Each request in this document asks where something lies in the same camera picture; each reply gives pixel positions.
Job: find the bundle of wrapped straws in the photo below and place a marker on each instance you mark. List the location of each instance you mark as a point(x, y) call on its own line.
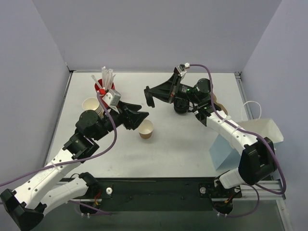
point(106, 81)

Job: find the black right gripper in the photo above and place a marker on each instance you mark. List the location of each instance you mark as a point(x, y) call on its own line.
point(173, 89)

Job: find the red ribbed straw cup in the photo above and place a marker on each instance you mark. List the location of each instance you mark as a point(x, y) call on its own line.
point(106, 95)

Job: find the stack of black lids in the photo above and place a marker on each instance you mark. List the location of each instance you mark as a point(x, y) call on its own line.
point(180, 109)

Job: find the brown cardboard cup carrier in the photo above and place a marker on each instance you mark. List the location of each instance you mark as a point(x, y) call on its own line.
point(220, 103)

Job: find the brown paper coffee cup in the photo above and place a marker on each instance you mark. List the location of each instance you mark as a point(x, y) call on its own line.
point(145, 129)

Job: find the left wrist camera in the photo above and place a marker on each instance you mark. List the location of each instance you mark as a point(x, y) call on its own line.
point(108, 98)

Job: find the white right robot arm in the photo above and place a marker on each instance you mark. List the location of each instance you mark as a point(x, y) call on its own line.
point(256, 154)

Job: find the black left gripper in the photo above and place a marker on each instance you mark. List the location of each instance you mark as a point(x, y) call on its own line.
point(125, 115)

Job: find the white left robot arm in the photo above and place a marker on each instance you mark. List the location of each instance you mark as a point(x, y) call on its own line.
point(29, 203)

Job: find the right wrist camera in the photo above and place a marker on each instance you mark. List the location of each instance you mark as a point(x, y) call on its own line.
point(181, 69)

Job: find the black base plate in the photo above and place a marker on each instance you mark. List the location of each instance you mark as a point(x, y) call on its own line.
point(161, 194)

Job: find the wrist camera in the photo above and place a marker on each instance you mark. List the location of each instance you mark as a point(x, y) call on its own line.
point(108, 98)
point(181, 69)

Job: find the aluminium frame rail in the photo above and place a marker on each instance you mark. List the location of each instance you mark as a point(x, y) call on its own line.
point(248, 112)

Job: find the stack of paper cups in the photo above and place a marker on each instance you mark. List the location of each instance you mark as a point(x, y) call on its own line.
point(92, 104)

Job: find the white and blue paper bag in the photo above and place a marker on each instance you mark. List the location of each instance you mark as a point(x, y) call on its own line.
point(227, 148)

